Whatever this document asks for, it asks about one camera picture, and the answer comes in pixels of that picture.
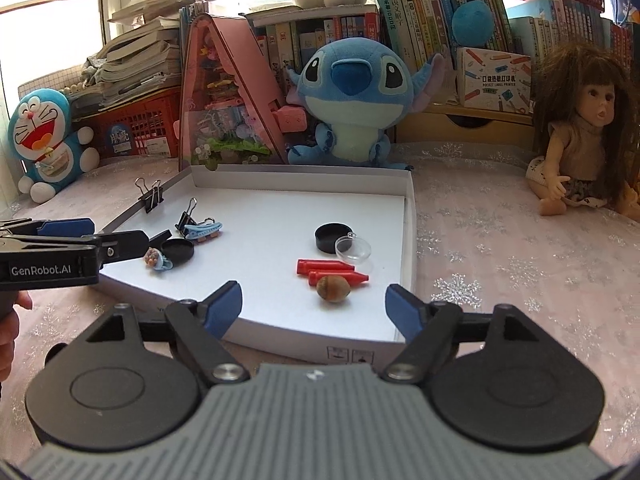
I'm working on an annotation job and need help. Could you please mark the blue bear hair clip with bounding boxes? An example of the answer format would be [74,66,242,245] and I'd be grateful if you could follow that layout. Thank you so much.
[143,247,174,272]

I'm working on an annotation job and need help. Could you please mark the black round cap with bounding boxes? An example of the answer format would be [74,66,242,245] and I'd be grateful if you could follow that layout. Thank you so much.
[149,230,195,266]
[314,222,352,255]

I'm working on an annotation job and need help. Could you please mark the black binder clip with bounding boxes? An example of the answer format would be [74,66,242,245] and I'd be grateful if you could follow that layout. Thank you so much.
[134,177,164,214]
[175,197,198,236]

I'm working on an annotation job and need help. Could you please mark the red crayon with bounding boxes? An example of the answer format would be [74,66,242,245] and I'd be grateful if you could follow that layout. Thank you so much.
[296,259,355,275]
[308,270,369,286]

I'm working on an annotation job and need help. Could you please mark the brown walnut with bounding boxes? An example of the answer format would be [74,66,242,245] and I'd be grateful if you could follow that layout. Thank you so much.
[316,275,352,304]

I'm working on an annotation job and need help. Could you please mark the clear plastic dome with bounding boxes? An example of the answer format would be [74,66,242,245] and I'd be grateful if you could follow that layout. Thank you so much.
[334,232,372,266]

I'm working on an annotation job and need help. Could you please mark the person left hand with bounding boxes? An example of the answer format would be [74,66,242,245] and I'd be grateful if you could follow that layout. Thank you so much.
[0,290,32,382]

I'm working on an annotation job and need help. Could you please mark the black binder clip on tray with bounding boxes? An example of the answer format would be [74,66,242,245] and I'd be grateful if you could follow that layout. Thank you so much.
[134,177,164,214]

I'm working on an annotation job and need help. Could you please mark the Doraemon plush toy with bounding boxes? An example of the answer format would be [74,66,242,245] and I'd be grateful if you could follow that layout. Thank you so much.
[8,89,100,204]

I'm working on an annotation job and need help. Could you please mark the pink snowflake tablecloth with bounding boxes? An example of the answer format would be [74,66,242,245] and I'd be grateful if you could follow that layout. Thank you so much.
[1,143,639,464]

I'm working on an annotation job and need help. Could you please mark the red plastic crate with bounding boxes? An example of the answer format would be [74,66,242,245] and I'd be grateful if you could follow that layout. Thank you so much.
[74,87,181,159]

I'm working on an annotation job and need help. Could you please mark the white cardboard tray box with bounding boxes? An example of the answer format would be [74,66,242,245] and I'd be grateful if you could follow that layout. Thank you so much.
[99,166,416,368]

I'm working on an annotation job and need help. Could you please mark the pink triangular miniature house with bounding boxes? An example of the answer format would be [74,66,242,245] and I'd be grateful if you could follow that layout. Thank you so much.
[178,14,306,170]

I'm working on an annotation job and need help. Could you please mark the stack of books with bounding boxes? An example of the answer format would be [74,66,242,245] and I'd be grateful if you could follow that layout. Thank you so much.
[64,0,215,117]

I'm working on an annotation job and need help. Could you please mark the wooden drawer box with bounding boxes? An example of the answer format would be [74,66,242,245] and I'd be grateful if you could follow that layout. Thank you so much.
[392,104,535,151]

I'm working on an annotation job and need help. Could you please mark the Stitch blue plush toy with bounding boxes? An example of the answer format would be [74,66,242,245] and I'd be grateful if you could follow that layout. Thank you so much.
[286,37,446,170]

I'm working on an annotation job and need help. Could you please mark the white pencil print box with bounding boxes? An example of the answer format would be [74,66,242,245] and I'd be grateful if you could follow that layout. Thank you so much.
[457,47,532,115]

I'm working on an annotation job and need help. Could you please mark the brown haired baby doll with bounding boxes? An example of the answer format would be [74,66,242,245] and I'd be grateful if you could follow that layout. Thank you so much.
[525,44,639,221]

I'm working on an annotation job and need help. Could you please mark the row of shelf books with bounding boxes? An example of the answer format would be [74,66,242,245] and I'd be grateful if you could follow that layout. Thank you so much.
[179,0,640,111]

